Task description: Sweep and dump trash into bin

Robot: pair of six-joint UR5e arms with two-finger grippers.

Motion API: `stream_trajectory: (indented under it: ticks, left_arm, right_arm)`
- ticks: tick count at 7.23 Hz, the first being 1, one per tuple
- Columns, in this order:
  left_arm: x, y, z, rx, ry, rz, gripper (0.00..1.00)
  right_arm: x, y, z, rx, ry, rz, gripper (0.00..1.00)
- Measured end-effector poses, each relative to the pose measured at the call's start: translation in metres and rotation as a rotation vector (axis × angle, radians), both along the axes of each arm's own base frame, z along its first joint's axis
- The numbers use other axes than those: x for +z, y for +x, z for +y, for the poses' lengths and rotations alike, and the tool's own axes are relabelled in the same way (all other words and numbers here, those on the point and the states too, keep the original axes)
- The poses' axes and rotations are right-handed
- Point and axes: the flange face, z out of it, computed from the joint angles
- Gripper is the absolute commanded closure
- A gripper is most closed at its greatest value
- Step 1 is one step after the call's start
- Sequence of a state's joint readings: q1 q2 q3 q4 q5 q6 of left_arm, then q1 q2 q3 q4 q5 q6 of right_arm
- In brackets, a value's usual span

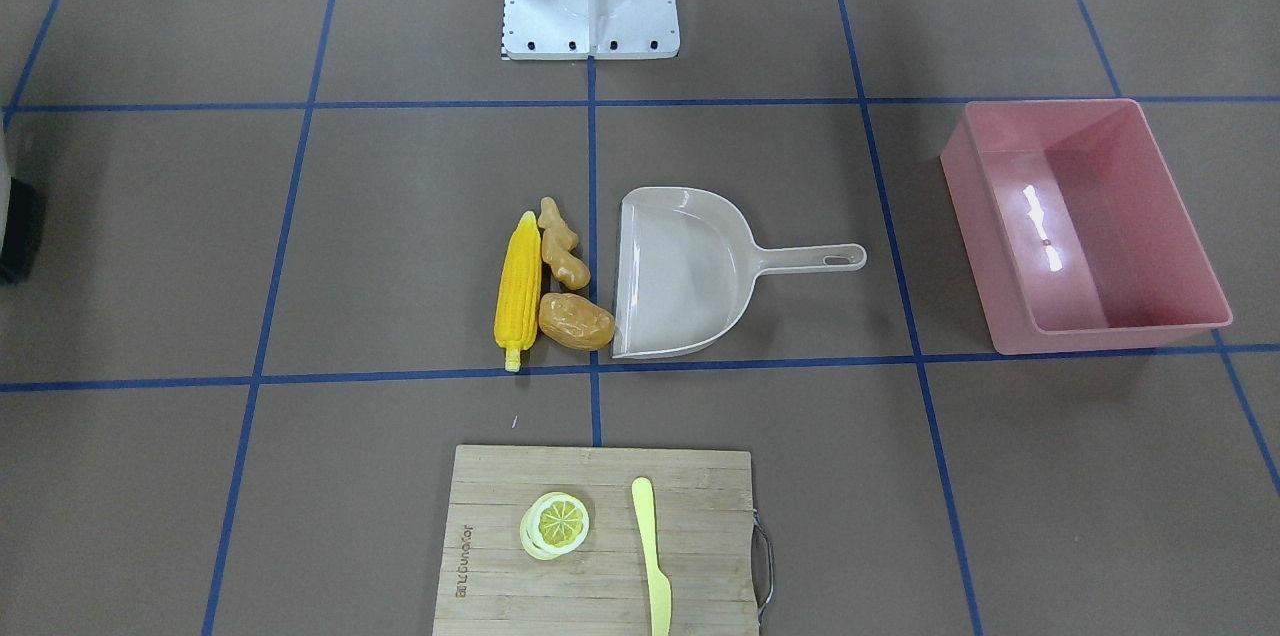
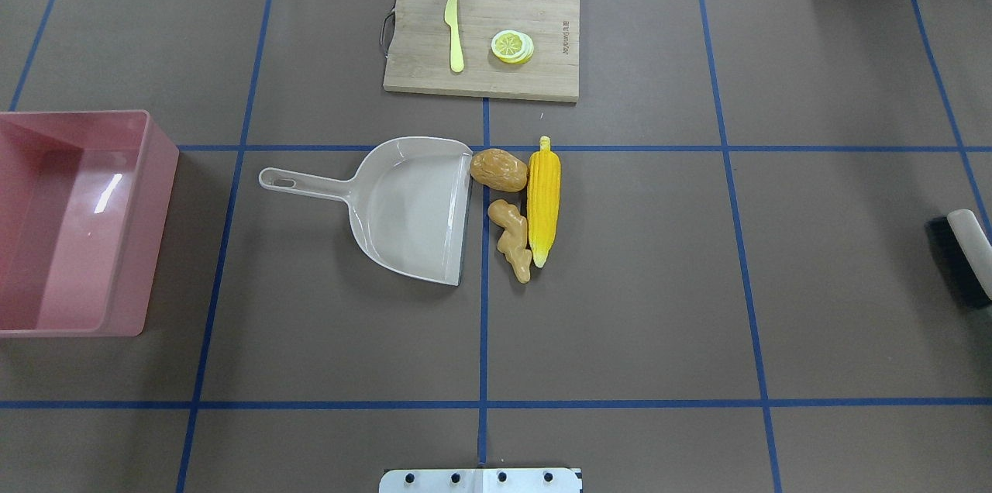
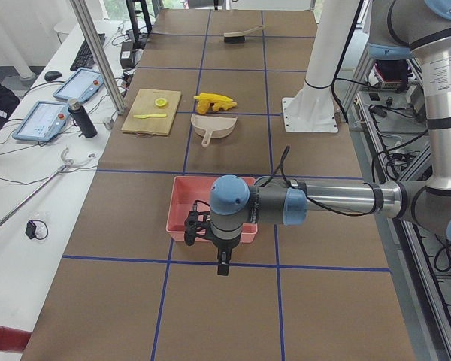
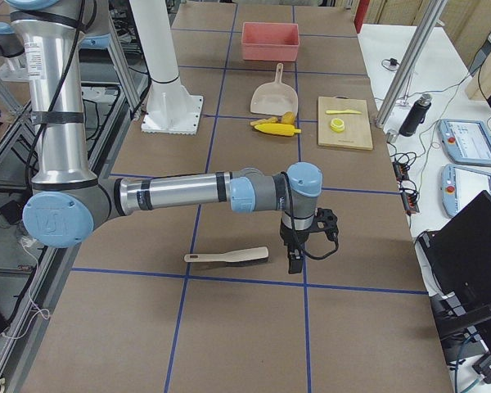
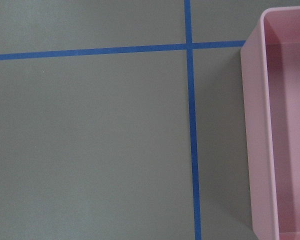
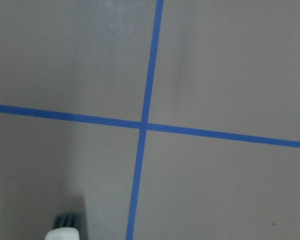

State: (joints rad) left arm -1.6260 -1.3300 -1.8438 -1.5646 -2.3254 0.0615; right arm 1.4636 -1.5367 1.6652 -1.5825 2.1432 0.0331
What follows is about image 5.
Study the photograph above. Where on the pink plastic bin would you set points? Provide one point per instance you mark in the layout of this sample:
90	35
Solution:
270	65

